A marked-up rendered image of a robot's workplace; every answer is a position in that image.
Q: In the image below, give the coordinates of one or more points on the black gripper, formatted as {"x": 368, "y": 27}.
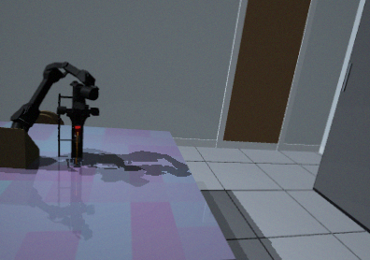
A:
{"x": 69, "y": 111}

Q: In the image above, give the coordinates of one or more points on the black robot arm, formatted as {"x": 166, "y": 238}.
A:
{"x": 30, "y": 112}

